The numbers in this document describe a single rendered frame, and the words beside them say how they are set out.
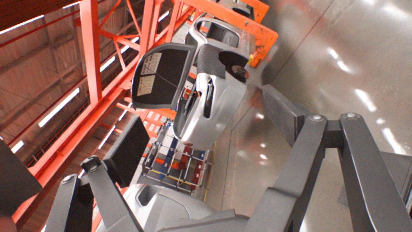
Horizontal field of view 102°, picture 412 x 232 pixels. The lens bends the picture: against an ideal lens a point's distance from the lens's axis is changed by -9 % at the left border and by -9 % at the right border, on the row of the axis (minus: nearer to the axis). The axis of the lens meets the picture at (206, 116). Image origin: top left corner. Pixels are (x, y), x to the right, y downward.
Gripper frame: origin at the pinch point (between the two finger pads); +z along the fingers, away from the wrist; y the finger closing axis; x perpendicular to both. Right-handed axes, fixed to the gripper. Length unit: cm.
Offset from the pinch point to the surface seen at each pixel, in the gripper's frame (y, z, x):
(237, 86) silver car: 32, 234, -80
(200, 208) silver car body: -29, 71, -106
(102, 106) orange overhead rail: -245, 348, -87
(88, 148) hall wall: -759, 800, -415
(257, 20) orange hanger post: 145, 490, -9
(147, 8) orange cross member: -78, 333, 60
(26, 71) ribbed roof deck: -683, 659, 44
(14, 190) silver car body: -242, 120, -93
